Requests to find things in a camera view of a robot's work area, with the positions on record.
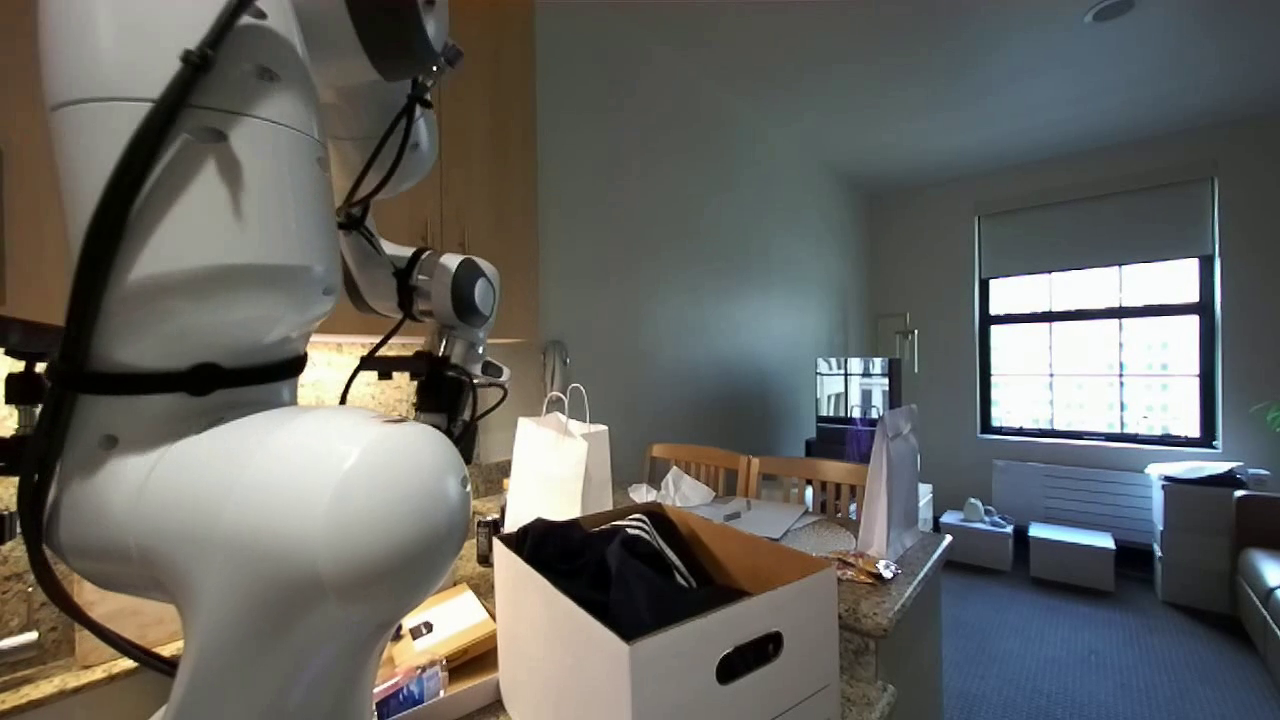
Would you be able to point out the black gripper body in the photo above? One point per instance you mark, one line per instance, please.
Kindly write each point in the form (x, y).
(455, 392)

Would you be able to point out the clear Fiji water bottle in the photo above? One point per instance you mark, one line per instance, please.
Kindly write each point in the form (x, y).
(406, 689)

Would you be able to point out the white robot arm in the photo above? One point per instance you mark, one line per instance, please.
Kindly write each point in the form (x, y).
(253, 535)

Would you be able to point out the white cardboard box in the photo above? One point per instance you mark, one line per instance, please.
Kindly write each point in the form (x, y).
(625, 664)

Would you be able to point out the flat brown cardboard tray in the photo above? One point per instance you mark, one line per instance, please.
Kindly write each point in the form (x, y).
(442, 626)

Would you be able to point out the dark clothing with white stripes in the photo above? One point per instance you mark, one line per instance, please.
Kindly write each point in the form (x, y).
(612, 574)

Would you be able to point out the wooden chair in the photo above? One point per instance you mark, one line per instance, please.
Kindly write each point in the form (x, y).
(812, 480)
(700, 464)

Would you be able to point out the white papers stack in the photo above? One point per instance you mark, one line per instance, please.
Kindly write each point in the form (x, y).
(775, 520)

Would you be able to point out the dark monitor screen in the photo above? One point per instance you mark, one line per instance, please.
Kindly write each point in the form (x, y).
(851, 385)

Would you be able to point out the tall white paper bag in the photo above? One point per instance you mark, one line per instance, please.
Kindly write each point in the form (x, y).
(888, 484)

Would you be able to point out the white cube ottoman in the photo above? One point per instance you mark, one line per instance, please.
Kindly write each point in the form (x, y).
(1071, 556)
(981, 545)

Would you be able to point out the white radiator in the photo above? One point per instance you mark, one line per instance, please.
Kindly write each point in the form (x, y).
(1072, 503)

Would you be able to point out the black framed window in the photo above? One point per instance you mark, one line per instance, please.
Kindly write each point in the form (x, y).
(1102, 353)

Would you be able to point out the wide grey roller blind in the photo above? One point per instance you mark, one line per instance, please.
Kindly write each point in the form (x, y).
(1102, 226)

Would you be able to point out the white low cabinet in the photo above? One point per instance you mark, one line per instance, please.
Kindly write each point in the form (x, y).
(1195, 545)

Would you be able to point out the round ceiling light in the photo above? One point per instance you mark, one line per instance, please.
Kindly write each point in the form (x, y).
(1110, 9)

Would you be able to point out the green potted plant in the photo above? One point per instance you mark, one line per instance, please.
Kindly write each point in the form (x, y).
(1271, 423)

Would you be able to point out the grey sofa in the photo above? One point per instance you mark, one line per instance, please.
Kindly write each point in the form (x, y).
(1262, 600)

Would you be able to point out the black camera on tripod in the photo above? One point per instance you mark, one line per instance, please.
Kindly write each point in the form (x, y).
(23, 372)

